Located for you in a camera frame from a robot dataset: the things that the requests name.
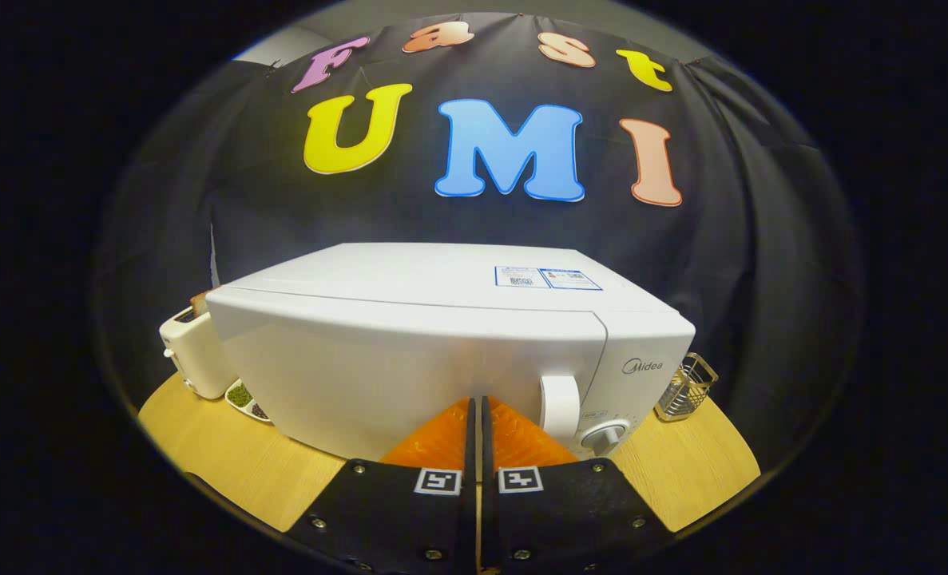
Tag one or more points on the white microwave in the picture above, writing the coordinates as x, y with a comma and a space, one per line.
402, 359

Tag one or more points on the brown toast slice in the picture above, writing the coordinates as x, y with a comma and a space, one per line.
200, 302

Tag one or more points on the white toaster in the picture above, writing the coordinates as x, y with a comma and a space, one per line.
194, 359

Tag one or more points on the white divided snack plate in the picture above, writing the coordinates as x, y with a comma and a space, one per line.
243, 399

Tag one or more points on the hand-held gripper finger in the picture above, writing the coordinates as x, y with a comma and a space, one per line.
470, 519
488, 519

